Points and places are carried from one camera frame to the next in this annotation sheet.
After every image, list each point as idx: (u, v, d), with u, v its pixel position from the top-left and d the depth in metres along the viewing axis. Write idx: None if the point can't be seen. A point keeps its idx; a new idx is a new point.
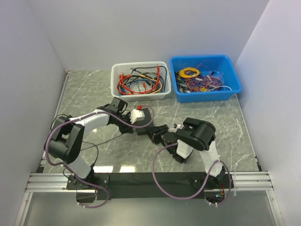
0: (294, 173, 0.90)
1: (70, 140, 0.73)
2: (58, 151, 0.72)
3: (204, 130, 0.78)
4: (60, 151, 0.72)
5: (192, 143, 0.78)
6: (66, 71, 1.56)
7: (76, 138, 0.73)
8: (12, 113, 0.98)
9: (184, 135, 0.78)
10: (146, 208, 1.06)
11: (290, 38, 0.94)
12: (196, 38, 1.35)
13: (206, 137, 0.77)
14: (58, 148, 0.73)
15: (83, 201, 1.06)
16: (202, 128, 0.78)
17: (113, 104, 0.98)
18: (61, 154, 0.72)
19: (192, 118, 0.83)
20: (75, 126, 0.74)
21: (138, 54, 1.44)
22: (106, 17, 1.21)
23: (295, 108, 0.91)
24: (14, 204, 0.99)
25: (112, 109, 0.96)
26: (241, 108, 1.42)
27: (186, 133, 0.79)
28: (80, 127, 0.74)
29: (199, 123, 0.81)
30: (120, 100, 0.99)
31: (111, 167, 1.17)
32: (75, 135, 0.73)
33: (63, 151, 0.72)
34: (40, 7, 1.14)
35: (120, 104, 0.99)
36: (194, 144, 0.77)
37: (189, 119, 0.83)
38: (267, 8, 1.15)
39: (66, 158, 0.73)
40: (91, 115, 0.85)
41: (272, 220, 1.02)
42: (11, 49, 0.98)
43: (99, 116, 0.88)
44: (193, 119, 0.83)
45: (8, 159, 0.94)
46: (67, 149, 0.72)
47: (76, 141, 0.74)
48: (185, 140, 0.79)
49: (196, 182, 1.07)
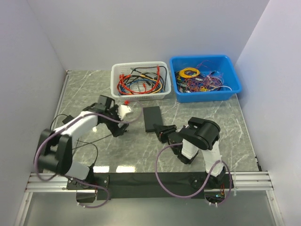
0: (294, 173, 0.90)
1: (59, 153, 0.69)
2: (50, 165, 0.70)
3: (209, 129, 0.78)
4: (51, 165, 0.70)
5: (195, 142, 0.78)
6: (66, 71, 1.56)
7: (65, 150, 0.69)
8: (12, 113, 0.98)
9: (188, 134, 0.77)
10: (146, 208, 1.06)
11: (290, 38, 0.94)
12: (196, 38, 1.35)
13: (210, 136, 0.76)
14: (49, 162, 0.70)
15: (83, 201, 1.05)
16: (208, 127, 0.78)
17: (100, 102, 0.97)
18: (54, 168, 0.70)
19: (196, 117, 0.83)
20: (62, 138, 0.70)
21: (138, 53, 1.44)
22: (106, 17, 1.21)
23: (295, 108, 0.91)
24: (14, 203, 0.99)
25: (98, 107, 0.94)
26: (241, 108, 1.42)
27: (189, 132, 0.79)
28: (67, 138, 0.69)
29: (203, 122, 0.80)
30: (106, 98, 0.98)
31: (108, 167, 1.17)
32: (63, 148, 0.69)
33: (55, 164, 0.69)
34: (40, 7, 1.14)
35: (107, 101, 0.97)
36: (199, 143, 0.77)
37: (194, 118, 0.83)
38: (266, 8, 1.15)
39: (59, 171, 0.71)
40: (78, 121, 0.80)
41: (272, 220, 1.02)
42: (11, 49, 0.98)
43: (86, 118, 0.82)
44: (197, 118, 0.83)
45: (8, 159, 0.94)
46: (59, 163, 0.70)
47: (66, 153, 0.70)
48: (189, 139, 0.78)
49: (196, 182, 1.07)
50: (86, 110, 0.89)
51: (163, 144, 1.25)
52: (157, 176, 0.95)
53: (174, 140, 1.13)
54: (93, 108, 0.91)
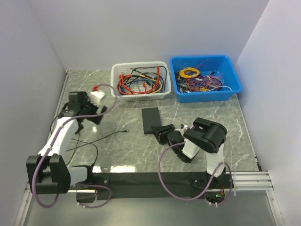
0: (294, 173, 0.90)
1: (55, 174, 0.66)
2: (51, 189, 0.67)
3: (216, 131, 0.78)
4: (52, 188, 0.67)
5: (201, 144, 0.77)
6: (66, 71, 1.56)
7: (59, 171, 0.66)
8: (12, 113, 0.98)
9: (194, 135, 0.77)
10: (146, 208, 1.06)
11: (290, 38, 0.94)
12: (196, 37, 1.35)
13: (217, 139, 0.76)
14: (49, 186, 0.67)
15: (83, 201, 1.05)
16: (216, 129, 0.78)
17: (72, 100, 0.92)
18: (56, 189, 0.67)
19: (203, 119, 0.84)
20: (52, 160, 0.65)
21: (138, 53, 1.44)
22: (106, 17, 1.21)
23: (295, 108, 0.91)
24: (14, 203, 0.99)
25: (72, 106, 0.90)
26: (241, 108, 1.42)
27: (195, 133, 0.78)
28: (57, 159, 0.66)
29: (210, 125, 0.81)
30: (76, 93, 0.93)
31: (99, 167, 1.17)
32: (57, 168, 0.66)
33: (55, 186, 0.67)
34: (40, 7, 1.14)
35: (78, 98, 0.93)
36: (205, 146, 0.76)
37: (200, 120, 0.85)
38: (266, 8, 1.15)
39: (62, 190, 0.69)
40: (59, 134, 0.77)
41: (272, 220, 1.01)
42: (11, 49, 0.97)
43: (66, 127, 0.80)
44: (204, 120, 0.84)
45: (8, 159, 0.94)
46: (58, 183, 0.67)
47: (61, 172, 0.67)
48: (195, 141, 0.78)
49: (196, 182, 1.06)
50: (61, 117, 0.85)
51: (163, 144, 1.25)
52: (160, 177, 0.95)
53: (172, 139, 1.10)
54: (68, 111, 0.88)
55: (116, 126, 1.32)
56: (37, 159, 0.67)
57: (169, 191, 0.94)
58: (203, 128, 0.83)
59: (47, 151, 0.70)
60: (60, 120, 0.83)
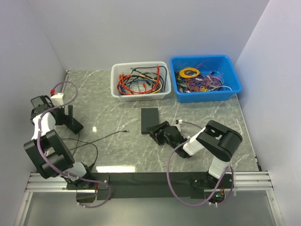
0: (294, 173, 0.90)
1: (57, 146, 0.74)
2: (61, 161, 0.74)
3: (231, 139, 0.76)
4: (62, 159, 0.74)
5: (217, 152, 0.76)
6: (66, 71, 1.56)
7: (59, 142, 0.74)
8: (13, 113, 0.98)
9: (210, 143, 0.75)
10: (146, 208, 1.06)
11: (290, 39, 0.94)
12: (196, 37, 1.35)
13: (233, 149, 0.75)
14: (58, 158, 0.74)
15: (83, 201, 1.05)
16: (233, 138, 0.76)
17: (37, 104, 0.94)
18: (65, 159, 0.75)
19: (218, 124, 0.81)
20: (50, 134, 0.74)
21: (138, 53, 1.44)
22: (106, 17, 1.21)
23: (295, 108, 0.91)
24: (14, 203, 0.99)
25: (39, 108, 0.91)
26: (241, 108, 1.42)
27: (212, 141, 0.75)
28: (52, 132, 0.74)
29: (226, 131, 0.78)
30: (39, 98, 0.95)
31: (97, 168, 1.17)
32: (56, 139, 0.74)
33: (63, 157, 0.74)
34: (40, 7, 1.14)
35: (42, 99, 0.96)
36: (220, 154, 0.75)
37: (216, 125, 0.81)
38: (266, 8, 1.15)
39: (71, 158, 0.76)
40: (42, 124, 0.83)
41: (272, 220, 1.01)
42: (11, 49, 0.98)
43: (44, 118, 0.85)
44: (220, 125, 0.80)
45: (8, 159, 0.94)
46: (64, 153, 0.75)
47: (62, 142, 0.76)
48: (210, 148, 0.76)
49: (196, 182, 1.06)
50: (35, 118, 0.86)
51: (163, 144, 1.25)
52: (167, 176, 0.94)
53: (169, 133, 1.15)
54: (39, 112, 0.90)
55: (116, 126, 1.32)
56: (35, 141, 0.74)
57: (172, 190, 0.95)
58: (216, 132, 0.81)
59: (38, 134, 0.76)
60: (35, 118, 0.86)
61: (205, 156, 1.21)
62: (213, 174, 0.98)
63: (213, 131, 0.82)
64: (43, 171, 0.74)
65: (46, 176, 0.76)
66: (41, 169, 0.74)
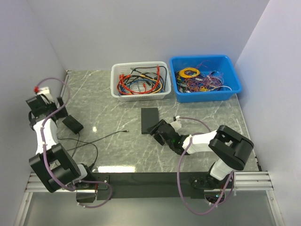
0: (294, 174, 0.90)
1: (63, 160, 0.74)
2: (67, 174, 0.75)
3: (244, 148, 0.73)
4: (68, 173, 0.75)
5: (229, 161, 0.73)
6: (66, 71, 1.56)
7: (66, 156, 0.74)
8: (12, 113, 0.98)
9: (225, 152, 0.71)
10: (146, 208, 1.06)
11: (290, 39, 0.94)
12: (196, 37, 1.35)
13: (246, 158, 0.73)
14: (64, 173, 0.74)
15: (83, 201, 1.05)
16: (246, 146, 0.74)
17: (35, 107, 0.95)
18: (71, 173, 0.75)
19: (232, 130, 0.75)
20: (56, 149, 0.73)
21: (138, 53, 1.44)
22: (106, 17, 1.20)
23: (295, 108, 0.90)
24: (13, 203, 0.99)
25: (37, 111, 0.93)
26: (241, 108, 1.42)
27: (227, 150, 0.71)
28: (59, 146, 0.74)
29: (240, 139, 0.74)
30: (36, 98, 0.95)
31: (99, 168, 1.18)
32: (62, 154, 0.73)
33: (69, 170, 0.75)
34: (40, 7, 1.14)
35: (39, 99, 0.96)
36: (233, 164, 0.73)
37: (230, 132, 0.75)
38: (266, 9, 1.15)
39: (76, 172, 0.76)
40: (45, 133, 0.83)
41: (272, 220, 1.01)
42: (11, 49, 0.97)
43: (46, 126, 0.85)
44: (234, 132, 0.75)
45: (8, 159, 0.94)
46: (70, 167, 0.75)
47: (68, 156, 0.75)
48: (222, 156, 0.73)
49: (196, 182, 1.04)
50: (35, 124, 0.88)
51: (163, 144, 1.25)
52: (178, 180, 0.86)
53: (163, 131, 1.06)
54: (38, 117, 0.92)
55: (116, 126, 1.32)
56: (40, 156, 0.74)
57: (181, 195, 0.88)
58: (226, 138, 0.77)
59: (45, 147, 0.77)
60: (37, 125, 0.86)
61: (205, 156, 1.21)
62: (220, 178, 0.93)
63: (223, 136, 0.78)
64: (49, 184, 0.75)
65: (52, 189, 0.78)
66: (48, 183, 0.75)
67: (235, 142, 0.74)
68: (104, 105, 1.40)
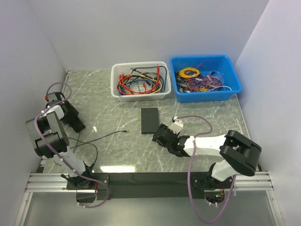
0: (294, 174, 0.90)
1: (54, 125, 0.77)
2: (55, 140, 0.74)
3: (253, 154, 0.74)
4: (56, 138, 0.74)
5: (240, 168, 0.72)
6: (66, 71, 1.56)
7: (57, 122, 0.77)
8: (13, 113, 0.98)
9: (237, 159, 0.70)
10: (146, 208, 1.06)
11: (291, 38, 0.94)
12: (196, 37, 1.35)
13: (256, 164, 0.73)
14: (53, 137, 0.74)
15: (83, 201, 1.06)
16: (255, 151, 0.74)
17: (52, 99, 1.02)
18: (59, 139, 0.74)
19: (241, 135, 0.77)
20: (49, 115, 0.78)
21: (138, 53, 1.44)
22: (106, 17, 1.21)
23: (295, 107, 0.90)
24: (14, 203, 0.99)
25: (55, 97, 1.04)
26: (241, 108, 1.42)
27: (239, 156, 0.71)
28: (53, 113, 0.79)
29: (250, 145, 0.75)
30: (54, 93, 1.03)
31: (101, 167, 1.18)
32: (54, 119, 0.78)
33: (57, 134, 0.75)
34: (40, 7, 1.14)
35: (56, 94, 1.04)
36: (244, 171, 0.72)
37: (239, 137, 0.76)
38: (267, 8, 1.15)
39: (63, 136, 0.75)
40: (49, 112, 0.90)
41: (272, 220, 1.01)
42: (11, 49, 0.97)
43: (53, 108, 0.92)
44: (243, 137, 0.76)
45: (7, 159, 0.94)
46: (59, 133, 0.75)
47: (59, 124, 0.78)
48: (234, 163, 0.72)
49: (196, 182, 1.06)
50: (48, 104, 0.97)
51: None
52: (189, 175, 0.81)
53: (159, 135, 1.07)
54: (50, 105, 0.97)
55: (116, 126, 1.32)
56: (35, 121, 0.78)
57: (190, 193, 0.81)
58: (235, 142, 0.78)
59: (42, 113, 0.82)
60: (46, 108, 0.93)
61: (205, 156, 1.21)
62: (221, 179, 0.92)
63: (231, 141, 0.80)
64: (37, 148, 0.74)
65: (40, 155, 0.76)
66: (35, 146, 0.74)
67: (245, 147, 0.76)
68: (104, 105, 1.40)
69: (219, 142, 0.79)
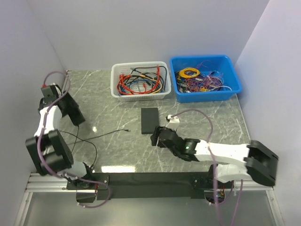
0: (294, 174, 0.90)
1: (58, 147, 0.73)
2: (60, 163, 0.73)
3: (273, 165, 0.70)
4: (60, 161, 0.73)
5: (262, 181, 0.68)
6: (66, 71, 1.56)
7: (60, 143, 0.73)
8: (13, 113, 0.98)
9: (264, 173, 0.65)
10: (146, 208, 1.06)
11: (291, 38, 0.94)
12: (195, 37, 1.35)
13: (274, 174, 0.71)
14: (57, 160, 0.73)
15: (83, 201, 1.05)
16: (273, 164, 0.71)
17: (47, 94, 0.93)
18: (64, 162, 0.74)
19: (264, 146, 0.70)
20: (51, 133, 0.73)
21: (138, 53, 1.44)
22: (106, 17, 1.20)
23: (295, 108, 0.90)
24: (14, 204, 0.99)
25: (49, 97, 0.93)
26: (241, 108, 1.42)
27: (265, 170, 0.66)
28: (56, 133, 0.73)
29: (271, 156, 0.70)
30: (50, 87, 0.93)
31: (103, 167, 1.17)
32: (57, 141, 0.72)
33: (62, 157, 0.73)
34: (40, 7, 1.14)
35: (52, 89, 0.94)
36: (265, 182, 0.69)
37: (262, 148, 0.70)
38: (266, 9, 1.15)
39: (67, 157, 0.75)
40: (48, 118, 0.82)
41: (272, 220, 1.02)
42: (11, 49, 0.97)
43: (51, 112, 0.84)
44: (265, 147, 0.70)
45: (8, 159, 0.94)
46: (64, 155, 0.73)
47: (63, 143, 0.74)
48: (257, 176, 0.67)
49: (196, 182, 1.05)
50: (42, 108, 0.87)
51: None
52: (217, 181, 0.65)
53: (165, 139, 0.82)
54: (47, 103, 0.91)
55: (116, 126, 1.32)
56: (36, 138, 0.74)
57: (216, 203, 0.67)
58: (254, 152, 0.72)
59: (42, 130, 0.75)
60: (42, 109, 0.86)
61: None
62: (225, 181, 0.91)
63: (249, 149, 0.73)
64: (40, 168, 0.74)
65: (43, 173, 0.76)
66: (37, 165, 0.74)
67: (265, 160, 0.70)
68: (104, 105, 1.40)
69: (241, 153, 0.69)
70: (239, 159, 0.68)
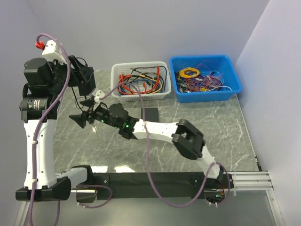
0: (294, 173, 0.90)
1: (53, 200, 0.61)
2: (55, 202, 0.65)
3: (199, 141, 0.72)
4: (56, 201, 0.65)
5: (186, 154, 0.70)
6: None
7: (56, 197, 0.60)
8: (12, 113, 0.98)
9: (186, 147, 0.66)
10: (146, 208, 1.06)
11: (291, 37, 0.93)
12: (195, 37, 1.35)
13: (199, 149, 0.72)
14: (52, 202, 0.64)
15: (82, 202, 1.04)
16: (199, 141, 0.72)
17: (34, 82, 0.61)
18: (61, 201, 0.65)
19: (191, 124, 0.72)
20: (46, 190, 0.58)
21: (138, 54, 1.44)
22: (106, 18, 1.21)
23: (295, 107, 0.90)
24: (13, 204, 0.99)
25: (39, 92, 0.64)
26: (241, 108, 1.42)
27: (186, 142, 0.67)
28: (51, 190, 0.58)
29: (196, 133, 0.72)
30: (35, 72, 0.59)
31: (106, 168, 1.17)
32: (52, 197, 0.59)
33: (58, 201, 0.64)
34: (40, 7, 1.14)
35: (41, 75, 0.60)
36: (188, 156, 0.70)
37: (189, 125, 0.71)
38: (267, 8, 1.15)
39: (65, 196, 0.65)
40: (37, 151, 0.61)
41: (272, 220, 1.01)
42: (9, 49, 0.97)
43: (41, 140, 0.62)
44: (192, 125, 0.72)
45: (7, 159, 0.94)
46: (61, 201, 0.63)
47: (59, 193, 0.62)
48: (180, 149, 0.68)
49: (196, 182, 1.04)
50: (28, 121, 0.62)
51: (163, 144, 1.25)
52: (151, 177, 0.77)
53: (117, 116, 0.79)
54: (32, 101, 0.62)
55: None
56: (28, 193, 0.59)
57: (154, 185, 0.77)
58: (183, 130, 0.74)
59: (33, 187, 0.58)
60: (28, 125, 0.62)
61: None
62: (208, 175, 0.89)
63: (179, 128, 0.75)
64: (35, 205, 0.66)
65: None
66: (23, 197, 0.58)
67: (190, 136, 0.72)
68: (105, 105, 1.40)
69: (171, 129, 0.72)
70: (168, 135, 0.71)
